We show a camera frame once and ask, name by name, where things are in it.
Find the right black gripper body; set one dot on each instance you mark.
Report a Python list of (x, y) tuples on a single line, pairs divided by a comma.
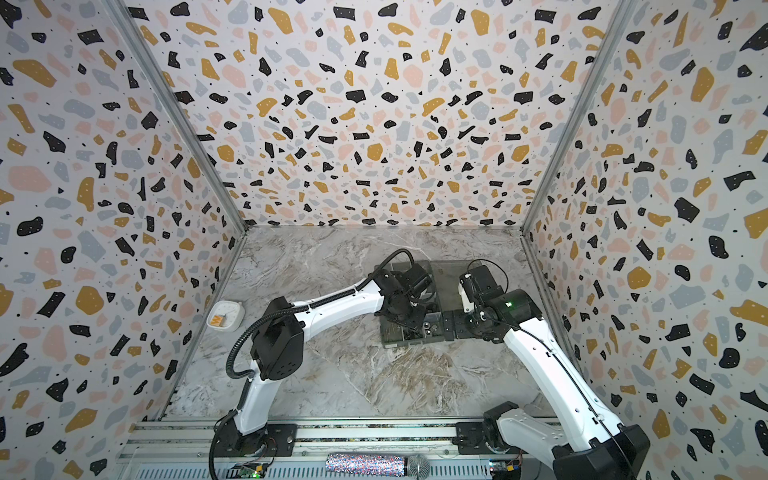
[(453, 324)]

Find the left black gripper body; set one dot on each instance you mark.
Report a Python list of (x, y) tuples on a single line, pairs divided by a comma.
[(409, 315)]

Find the grey compartment organizer box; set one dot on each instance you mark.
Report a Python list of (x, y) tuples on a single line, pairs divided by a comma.
[(442, 295)]

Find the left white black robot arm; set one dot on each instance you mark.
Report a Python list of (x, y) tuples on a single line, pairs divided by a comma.
[(272, 348)]

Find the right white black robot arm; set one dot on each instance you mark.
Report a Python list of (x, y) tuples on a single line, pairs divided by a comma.
[(590, 442)]

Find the white square container orange label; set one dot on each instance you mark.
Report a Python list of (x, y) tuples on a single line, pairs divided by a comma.
[(225, 316)]

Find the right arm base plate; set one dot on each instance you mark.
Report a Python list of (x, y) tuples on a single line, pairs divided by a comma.
[(478, 438)]

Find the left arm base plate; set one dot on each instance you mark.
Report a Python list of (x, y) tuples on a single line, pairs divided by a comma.
[(273, 440)]

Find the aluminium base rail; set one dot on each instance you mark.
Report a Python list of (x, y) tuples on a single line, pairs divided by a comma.
[(178, 449)]

